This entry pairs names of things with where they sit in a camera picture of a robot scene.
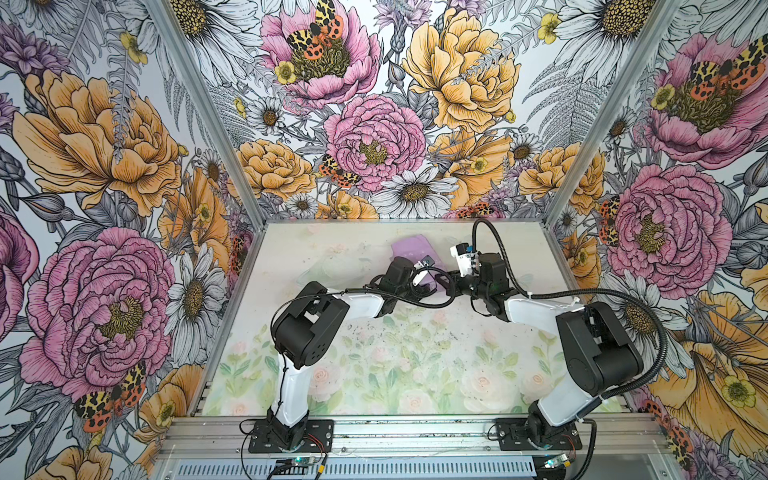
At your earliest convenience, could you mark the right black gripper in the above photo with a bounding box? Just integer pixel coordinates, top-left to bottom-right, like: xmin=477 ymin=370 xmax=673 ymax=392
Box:
xmin=434 ymin=270 xmax=490 ymax=300

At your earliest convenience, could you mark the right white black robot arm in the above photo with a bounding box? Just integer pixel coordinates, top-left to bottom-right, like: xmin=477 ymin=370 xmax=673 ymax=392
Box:
xmin=449 ymin=243 xmax=644 ymax=449

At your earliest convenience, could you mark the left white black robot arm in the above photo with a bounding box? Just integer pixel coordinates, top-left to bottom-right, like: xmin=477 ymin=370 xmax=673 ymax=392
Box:
xmin=244 ymin=257 xmax=451 ymax=454

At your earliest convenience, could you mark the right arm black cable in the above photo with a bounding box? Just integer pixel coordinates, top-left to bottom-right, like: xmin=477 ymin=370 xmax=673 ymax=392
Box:
xmin=470 ymin=218 xmax=669 ymax=480

